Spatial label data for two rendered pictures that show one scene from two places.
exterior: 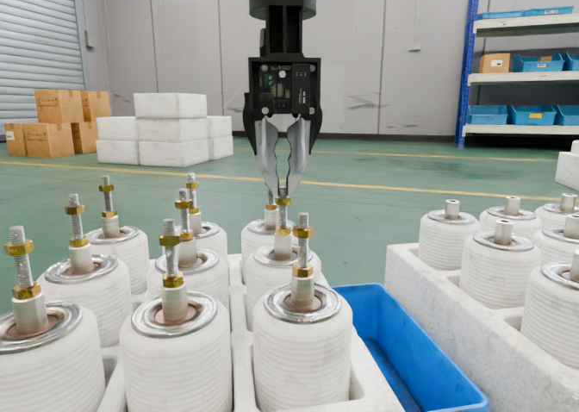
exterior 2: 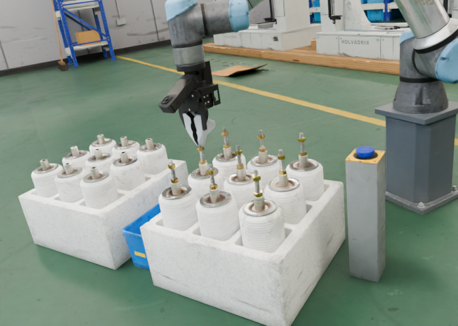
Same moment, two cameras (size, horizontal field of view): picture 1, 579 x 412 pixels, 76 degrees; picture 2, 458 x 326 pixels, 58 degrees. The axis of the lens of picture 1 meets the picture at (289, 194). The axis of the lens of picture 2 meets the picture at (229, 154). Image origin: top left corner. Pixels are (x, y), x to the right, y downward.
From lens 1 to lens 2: 139 cm
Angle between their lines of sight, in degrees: 124
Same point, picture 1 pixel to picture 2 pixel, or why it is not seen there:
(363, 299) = (132, 240)
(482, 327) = (163, 177)
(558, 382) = (182, 163)
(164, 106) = not seen: outside the picture
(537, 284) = (159, 152)
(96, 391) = not seen: hidden behind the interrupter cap
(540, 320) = (164, 160)
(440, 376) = not seen: hidden behind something
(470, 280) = (140, 178)
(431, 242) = (113, 187)
